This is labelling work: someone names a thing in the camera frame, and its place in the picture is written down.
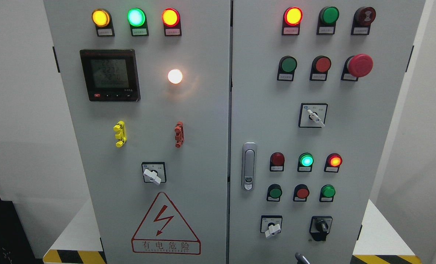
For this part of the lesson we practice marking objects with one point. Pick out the white selector switch door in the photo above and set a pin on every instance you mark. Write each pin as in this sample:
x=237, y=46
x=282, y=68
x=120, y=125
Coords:
x=154, y=172
x=271, y=224

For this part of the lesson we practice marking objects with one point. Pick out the grey cabinet door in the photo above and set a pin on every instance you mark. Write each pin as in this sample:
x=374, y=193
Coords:
x=266, y=111
x=197, y=172

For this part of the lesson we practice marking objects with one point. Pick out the green push button upper row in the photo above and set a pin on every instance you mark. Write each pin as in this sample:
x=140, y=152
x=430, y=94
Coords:
x=286, y=68

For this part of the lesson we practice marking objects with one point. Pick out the green push button lower right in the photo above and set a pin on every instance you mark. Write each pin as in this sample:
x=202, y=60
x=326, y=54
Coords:
x=327, y=193

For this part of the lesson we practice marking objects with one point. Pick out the grey left cabinet door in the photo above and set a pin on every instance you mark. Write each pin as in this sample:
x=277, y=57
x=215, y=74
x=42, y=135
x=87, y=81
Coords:
x=197, y=172

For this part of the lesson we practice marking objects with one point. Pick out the white selector switch upper right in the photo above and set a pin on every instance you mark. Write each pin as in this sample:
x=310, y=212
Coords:
x=312, y=115

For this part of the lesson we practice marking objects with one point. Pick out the grey right cabinet door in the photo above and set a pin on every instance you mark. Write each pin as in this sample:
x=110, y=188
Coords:
x=266, y=111

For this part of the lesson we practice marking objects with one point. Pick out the green push button lower left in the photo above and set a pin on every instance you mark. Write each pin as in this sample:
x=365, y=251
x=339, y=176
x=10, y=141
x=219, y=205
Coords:
x=274, y=193

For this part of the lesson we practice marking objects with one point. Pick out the white selector switch left door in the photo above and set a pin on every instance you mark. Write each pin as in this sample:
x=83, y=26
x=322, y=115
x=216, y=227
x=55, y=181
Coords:
x=154, y=172

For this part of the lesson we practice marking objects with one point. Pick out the red push button lower middle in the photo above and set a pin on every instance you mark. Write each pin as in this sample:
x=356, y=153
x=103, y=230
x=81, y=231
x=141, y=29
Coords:
x=301, y=193

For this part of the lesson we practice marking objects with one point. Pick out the green indicator lamp top left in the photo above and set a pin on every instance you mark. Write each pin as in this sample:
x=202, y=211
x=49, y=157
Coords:
x=138, y=22

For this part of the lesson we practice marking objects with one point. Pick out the red emergency stop mushroom button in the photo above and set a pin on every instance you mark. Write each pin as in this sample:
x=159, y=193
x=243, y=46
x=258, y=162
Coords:
x=357, y=66

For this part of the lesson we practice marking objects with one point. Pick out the green lit indicator lamp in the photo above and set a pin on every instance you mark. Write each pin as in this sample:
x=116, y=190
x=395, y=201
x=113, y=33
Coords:
x=305, y=162

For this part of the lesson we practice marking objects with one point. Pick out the white selector switch lower right door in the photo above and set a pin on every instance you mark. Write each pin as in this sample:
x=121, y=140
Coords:
x=271, y=224

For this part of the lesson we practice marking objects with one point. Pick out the silver door lock handle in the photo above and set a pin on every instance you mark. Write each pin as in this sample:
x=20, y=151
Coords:
x=248, y=165

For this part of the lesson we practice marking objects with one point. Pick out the yellow terminal connector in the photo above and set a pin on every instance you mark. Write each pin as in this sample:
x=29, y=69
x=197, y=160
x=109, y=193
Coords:
x=120, y=133

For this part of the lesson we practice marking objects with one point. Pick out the red electric hazard warning sticker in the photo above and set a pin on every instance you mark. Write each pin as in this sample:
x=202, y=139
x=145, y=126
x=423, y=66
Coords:
x=164, y=230

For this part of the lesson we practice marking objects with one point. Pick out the red lit lamp right door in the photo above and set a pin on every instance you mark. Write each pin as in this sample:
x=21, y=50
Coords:
x=291, y=21

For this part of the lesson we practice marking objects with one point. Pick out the dark red indicator lamp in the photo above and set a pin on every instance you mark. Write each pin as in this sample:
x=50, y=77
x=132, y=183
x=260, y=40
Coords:
x=277, y=161

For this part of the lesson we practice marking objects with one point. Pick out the red lit indicator lamp lower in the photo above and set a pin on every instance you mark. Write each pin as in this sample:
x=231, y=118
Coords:
x=333, y=163

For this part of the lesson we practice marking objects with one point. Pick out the black rotary selector switch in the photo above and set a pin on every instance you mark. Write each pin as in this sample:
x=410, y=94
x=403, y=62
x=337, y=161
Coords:
x=320, y=227

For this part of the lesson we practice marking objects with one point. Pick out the dark red buzzer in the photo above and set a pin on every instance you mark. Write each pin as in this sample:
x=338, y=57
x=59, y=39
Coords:
x=362, y=20

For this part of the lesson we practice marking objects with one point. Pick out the green lamp top right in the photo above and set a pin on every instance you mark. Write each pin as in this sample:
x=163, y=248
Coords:
x=327, y=20

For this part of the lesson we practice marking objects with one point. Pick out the black digital power meter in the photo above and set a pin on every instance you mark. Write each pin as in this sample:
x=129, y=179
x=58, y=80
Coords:
x=111, y=75

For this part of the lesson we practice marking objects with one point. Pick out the red-orange indicator lamp left door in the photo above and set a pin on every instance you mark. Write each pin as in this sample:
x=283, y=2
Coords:
x=172, y=22

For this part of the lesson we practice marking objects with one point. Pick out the yellow indicator lamp top left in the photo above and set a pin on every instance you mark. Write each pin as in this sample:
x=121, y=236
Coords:
x=103, y=23

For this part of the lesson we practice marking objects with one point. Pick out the white glowing indicator lamp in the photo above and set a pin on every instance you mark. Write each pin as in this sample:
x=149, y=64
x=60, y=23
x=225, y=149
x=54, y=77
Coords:
x=175, y=76

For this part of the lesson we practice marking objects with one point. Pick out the black box with antenna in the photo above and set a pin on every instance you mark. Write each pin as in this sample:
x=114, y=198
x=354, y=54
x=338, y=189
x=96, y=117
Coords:
x=14, y=245

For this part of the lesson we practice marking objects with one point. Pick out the red terminal connector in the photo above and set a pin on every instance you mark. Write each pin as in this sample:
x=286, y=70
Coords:
x=179, y=134

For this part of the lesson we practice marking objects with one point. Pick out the red push button upper row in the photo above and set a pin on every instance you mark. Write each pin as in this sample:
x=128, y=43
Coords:
x=320, y=67

